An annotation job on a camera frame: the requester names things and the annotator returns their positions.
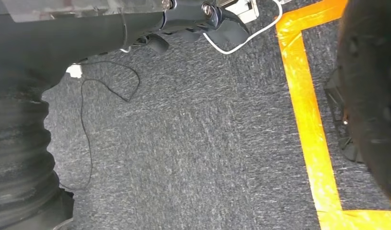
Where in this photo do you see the steel floor socket with plug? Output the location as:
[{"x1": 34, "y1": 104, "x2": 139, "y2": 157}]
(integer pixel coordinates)
[{"x1": 219, "y1": 0, "x2": 260, "y2": 23}]

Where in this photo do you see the black robot foot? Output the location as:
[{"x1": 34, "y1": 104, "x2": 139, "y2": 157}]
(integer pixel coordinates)
[{"x1": 324, "y1": 69, "x2": 364, "y2": 164}]

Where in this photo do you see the yellow floor tape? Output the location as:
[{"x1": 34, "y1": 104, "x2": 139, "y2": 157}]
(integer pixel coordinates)
[{"x1": 275, "y1": 0, "x2": 391, "y2": 230}]

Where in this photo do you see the white power strip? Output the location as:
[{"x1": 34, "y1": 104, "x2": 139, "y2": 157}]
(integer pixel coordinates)
[{"x1": 66, "y1": 63, "x2": 83, "y2": 79}]

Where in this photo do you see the thin black floor cable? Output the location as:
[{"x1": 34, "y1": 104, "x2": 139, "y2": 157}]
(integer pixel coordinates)
[{"x1": 59, "y1": 60, "x2": 141, "y2": 191}]

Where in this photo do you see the white floor cable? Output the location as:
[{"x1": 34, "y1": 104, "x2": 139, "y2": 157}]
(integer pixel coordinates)
[{"x1": 119, "y1": 0, "x2": 283, "y2": 55}]

